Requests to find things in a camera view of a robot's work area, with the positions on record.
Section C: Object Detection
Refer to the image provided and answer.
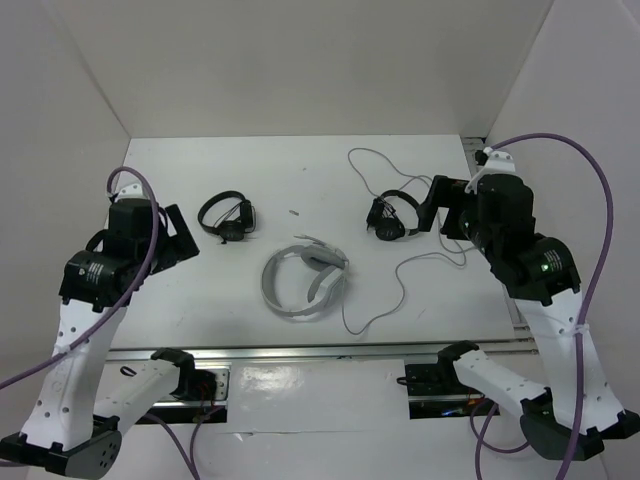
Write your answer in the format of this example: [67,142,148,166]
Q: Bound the grey white headphones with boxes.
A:
[260,234,350,319]

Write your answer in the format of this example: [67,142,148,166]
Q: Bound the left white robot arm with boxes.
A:
[1,198,217,479]

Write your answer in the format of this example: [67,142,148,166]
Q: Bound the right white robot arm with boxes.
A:
[403,174,639,461]

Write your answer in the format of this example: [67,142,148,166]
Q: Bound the left black headphones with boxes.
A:
[197,190,257,244]

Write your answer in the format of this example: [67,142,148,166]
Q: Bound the black headphones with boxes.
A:
[197,190,257,244]
[366,190,420,241]

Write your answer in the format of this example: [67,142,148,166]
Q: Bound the right black headphones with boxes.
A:
[366,190,420,241]

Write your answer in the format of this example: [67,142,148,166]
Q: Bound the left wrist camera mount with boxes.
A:
[108,182,147,203]

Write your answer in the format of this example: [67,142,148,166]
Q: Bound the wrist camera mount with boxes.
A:
[108,182,147,203]
[465,147,516,194]

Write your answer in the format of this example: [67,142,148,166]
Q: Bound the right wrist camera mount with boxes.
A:
[465,147,516,194]

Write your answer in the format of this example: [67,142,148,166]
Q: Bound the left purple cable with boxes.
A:
[0,166,201,480]

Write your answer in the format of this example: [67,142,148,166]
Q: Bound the purple cable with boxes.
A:
[0,166,201,480]
[464,132,614,480]

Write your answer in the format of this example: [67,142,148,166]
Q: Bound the aluminium mounting rail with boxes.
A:
[107,336,538,363]

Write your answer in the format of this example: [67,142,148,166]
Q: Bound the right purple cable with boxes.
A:
[464,132,614,480]

